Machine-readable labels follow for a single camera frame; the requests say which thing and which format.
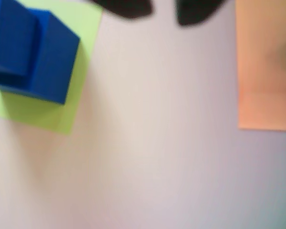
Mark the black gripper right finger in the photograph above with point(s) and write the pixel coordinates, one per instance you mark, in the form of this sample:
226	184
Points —
195	12

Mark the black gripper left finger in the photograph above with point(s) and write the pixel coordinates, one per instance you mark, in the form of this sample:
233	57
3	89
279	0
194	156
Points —
131	8

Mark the large blue cube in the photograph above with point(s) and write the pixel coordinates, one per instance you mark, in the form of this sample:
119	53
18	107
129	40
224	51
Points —
54	59

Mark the green paper square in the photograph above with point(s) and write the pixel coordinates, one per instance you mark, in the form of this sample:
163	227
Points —
81	71

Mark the orange paper square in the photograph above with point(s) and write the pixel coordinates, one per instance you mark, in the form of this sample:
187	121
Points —
264	71

